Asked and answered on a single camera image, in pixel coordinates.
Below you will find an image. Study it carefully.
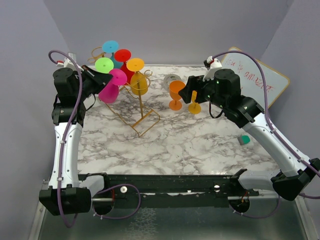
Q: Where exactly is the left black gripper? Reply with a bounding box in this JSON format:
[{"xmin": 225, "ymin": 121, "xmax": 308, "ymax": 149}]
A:
[{"xmin": 75, "ymin": 64, "xmax": 114, "ymax": 101}]

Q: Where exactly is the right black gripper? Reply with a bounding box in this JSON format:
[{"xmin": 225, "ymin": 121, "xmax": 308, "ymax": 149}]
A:
[{"xmin": 178, "ymin": 73, "xmax": 228, "ymax": 110}]

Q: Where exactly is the orange wine glass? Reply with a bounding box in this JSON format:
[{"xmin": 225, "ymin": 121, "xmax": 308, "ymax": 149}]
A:
[{"xmin": 169, "ymin": 80, "xmax": 185, "ymax": 111}]

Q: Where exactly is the green wine glass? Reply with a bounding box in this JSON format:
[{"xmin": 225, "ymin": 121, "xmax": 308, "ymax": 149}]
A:
[{"xmin": 94, "ymin": 57, "xmax": 114, "ymax": 74}]

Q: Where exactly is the pink wine glass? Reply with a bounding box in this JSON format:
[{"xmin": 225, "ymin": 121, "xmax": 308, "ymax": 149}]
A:
[{"xmin": 98, "ymin": 68, "xmax": 127, "ymax": 104}]

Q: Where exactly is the yellow wine glass front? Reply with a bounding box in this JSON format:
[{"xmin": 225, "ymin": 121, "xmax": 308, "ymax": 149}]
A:
[{"xmin": 188, "ymin": 91, "xmax": 202, "ymax": 115}]

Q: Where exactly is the yellow wine glass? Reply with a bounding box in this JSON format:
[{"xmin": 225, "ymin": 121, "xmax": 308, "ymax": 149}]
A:
[
  {"xmin": 188, "ymin": 91, "xmax": 202, "ymax": 115},
  {"xmin": 126, "ymin": 58, "xmax": 149, "ymax": 96}
]

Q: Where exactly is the gold wire glass rack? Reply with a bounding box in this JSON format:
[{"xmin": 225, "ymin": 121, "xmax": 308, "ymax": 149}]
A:
[{"xmin": 87, "ymin": 46, "xmax": 161, "ymax": 137}]

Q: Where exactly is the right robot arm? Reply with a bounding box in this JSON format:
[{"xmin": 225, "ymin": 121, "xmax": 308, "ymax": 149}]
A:
[{"xmin": 178, "ymin": 69, "xmax": 320, "ymax": 201}]

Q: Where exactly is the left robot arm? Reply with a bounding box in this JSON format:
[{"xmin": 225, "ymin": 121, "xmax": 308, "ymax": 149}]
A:
[{"xmin": 39, "ymin": 65, "xmax": 113, "ymax": 216}]

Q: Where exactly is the red wine glass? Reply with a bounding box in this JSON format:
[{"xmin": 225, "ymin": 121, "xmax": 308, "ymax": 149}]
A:
[{"xmin": 114, "ymin": 49, "xmax": 134, "ymax": 85}]

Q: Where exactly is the cyan wine glass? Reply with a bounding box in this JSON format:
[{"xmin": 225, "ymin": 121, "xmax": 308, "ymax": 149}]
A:
[{"xmin": 102, "ymin": 40, "xmax": 122, "ymax": 69}]

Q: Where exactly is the clear tape roll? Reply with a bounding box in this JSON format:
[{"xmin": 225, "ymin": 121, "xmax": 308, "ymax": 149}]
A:
[{"xmin": 163, "ymin": 74, "xmax": 182, "ymax": 92}]

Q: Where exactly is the yellow framed whiteboard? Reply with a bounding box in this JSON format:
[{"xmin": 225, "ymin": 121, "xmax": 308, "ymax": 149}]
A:
[{"xmin": 220, "ymin": 46, "xmax": 291, "ymax": 111}]

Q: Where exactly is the green grey eraser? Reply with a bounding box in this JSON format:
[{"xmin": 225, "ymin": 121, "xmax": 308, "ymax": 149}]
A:
[{"xmin": 237, "ymin": 135, "xmax": 251, "ymax": 146}]

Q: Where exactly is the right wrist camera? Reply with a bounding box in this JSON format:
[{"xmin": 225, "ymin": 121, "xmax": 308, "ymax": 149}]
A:
[{"xmin": 202, "ymin": 56, "xmax": 222, "ymax": 82}]

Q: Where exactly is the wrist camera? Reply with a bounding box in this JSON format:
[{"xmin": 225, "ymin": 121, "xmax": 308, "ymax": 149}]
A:
[
  {"xmin": 202, "ymin": 56, "xmax": 222, "ymax": 82},
  {"xmin": 56, "ymin": 52, "xmax": 77, "ymax": 71}
]

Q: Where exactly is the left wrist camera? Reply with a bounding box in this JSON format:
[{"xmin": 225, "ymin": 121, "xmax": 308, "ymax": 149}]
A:
[{"xmin": 56, "ymin": 52, "xmax": 77, "ymax": 71}]

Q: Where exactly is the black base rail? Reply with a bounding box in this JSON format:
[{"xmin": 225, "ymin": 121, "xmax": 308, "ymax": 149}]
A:
[{"xmin": 92, "ymin": 172, "xmax": 259, "ymax": 212}]

